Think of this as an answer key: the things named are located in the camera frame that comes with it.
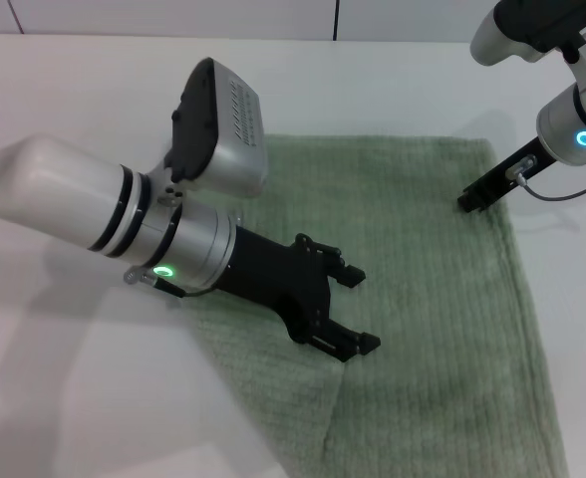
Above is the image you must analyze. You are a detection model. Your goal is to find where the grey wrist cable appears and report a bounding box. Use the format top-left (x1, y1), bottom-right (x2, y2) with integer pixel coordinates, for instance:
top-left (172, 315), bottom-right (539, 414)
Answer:
top-left (123, 267), bottom-right (210, 301)
top-left (505, 154), bottom-right (586, 203)

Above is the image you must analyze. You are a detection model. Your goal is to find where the green ribbed towel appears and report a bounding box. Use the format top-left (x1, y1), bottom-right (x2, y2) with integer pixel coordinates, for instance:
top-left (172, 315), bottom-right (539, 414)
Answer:
top-left (192, 133), bottom-right (571, 478)

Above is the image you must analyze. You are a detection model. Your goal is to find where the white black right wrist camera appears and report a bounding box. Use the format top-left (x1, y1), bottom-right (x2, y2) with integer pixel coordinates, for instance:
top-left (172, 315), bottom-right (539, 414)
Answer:
top-left (468, 0), bottom-right (586, 67)

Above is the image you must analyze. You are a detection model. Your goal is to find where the grey left wrist cable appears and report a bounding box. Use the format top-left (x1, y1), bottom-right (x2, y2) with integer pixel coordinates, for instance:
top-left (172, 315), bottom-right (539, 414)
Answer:
top-left (123, 267), bottom-right (210, 301)

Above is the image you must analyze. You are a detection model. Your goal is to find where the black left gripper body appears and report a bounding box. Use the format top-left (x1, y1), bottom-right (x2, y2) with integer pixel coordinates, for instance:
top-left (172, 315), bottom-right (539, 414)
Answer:
top-left (211, 226), bottom-right (347, 362)

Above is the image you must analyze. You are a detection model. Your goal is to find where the grey right wrist cable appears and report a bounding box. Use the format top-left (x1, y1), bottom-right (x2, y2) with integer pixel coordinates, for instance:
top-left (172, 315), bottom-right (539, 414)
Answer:
top-left (505, 154), bottom-right (586, 203)

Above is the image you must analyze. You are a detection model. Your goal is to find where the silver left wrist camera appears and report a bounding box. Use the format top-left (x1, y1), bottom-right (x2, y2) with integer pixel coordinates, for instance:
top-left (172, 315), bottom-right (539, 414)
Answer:
top-left (164, 57), bottom-right (270, 199)

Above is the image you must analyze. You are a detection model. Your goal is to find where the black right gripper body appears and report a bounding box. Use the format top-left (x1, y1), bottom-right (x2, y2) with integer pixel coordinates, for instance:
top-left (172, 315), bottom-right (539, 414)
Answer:
top-left (469, 136), bottom-right (557, 200)

